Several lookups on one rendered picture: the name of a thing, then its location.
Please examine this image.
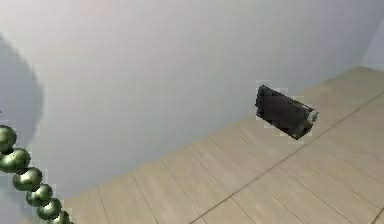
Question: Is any black rectangular bin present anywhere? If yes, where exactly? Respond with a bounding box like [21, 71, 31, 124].
[255, 84, 319, 141]

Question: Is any green beaded house plant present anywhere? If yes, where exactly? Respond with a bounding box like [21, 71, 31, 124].
[0, 124, 75, 224]

